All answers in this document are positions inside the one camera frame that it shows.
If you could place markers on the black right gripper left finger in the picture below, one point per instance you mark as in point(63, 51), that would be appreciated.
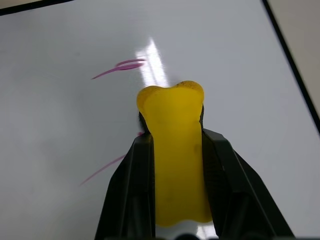
point(127, 190)

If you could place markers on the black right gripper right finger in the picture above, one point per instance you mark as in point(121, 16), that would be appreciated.
point(240, 190)

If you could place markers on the yellow whiteboard eraser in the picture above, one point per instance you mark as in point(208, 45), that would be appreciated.
point(178, 150)

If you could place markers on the black-framed whiteboard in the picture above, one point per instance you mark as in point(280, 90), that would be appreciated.
point(62, 125)

